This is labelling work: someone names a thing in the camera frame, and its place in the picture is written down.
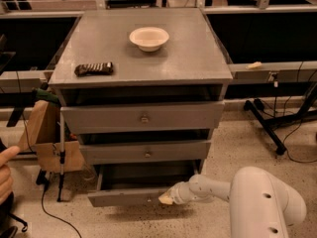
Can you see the grey top drawer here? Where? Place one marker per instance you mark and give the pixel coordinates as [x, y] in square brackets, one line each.
[143, 117]

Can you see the dark striped snack bar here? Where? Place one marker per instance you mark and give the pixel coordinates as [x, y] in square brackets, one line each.
[103, 68]

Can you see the grey middle drawer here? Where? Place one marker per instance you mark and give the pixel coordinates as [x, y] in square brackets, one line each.
[145, 146]

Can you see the grey bottom drawer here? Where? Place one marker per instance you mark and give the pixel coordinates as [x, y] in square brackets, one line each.
[139, 183]

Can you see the yellow foam scrap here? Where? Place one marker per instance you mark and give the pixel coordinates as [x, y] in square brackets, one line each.
[254, 65]

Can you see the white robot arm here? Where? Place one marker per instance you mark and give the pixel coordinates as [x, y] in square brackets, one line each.
[260, 205]

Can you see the green tool handle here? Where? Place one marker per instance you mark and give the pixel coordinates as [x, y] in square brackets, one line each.
[40, 94]

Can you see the grey drawer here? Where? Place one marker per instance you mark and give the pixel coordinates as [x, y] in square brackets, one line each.
[139, 183]
[143, 117]
[145, 146]

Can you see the silver black tripod leg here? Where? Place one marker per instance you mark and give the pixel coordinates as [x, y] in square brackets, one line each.
[61, 156]

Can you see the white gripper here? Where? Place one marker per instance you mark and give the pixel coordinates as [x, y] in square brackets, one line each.
[178, 193]

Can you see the white bowl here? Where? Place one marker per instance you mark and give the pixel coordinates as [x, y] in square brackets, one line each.
[149, 39]

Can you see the black stand base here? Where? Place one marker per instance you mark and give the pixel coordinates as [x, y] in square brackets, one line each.
[304, 114]

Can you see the brown cardboard box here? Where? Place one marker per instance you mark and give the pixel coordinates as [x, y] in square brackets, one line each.
[41, 135]

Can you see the person's hand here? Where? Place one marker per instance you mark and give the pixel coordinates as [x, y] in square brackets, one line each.
[6, 180]

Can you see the grey drawer cabinet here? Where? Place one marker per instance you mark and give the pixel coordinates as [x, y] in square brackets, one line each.
[189, 67]

